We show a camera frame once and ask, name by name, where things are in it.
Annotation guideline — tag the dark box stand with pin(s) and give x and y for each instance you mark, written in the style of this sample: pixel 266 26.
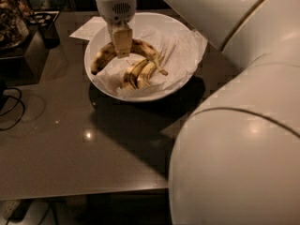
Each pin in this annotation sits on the dark box stand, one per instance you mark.
pixel 24 64

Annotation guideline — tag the white paper sheet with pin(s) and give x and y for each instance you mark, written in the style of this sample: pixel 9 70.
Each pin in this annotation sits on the white paper sheet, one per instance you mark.
pixel 89 29

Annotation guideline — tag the dried flower arrangement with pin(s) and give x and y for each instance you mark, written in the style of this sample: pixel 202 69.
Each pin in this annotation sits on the dried flower arrangement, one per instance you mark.
pixel 14 20

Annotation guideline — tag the small banana in bowl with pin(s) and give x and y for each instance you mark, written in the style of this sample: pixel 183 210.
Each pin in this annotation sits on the small banana in bowl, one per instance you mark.
pixel 145 75

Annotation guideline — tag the white power strip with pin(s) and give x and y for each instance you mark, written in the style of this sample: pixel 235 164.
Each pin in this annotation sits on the white power strip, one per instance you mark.
pixel 15 209

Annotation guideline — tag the large spotted banana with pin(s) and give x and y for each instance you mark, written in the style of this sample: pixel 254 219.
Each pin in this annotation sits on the large spotted banana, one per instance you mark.
pixel 107 53

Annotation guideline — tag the black patterned cup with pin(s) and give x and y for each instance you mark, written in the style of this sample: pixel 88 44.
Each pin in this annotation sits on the black patterned cup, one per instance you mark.
pixel 44 22

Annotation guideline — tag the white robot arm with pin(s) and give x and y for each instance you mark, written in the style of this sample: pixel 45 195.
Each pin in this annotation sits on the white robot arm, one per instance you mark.
pixel 236 160

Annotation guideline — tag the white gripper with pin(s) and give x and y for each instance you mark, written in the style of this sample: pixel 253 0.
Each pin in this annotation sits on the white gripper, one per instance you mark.
pixel 116 8

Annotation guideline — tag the white bowl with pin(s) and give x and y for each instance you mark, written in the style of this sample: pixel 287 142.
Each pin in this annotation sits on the white bowl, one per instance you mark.
pixel 157 20

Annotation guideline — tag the white paper liner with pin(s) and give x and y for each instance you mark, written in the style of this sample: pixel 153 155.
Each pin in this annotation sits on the white paper liner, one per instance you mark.
pixel 182 51

